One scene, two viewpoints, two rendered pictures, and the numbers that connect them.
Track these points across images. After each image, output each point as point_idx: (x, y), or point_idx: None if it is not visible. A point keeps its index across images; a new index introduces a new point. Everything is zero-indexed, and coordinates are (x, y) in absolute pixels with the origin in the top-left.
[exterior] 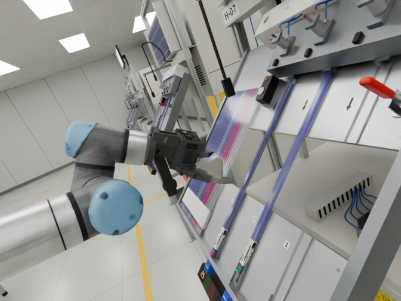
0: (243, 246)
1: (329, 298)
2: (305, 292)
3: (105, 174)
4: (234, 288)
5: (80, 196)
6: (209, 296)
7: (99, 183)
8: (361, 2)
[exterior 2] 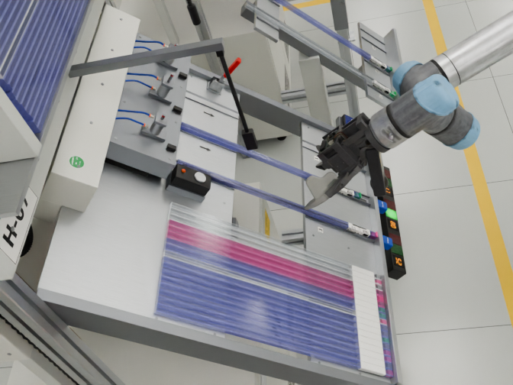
0: (343, 201)
1: (322, 132)
2: None
3: None
4: (370, 195)
5: (427, 63)
6: (399, 241)
7: (415, 71)
8: None
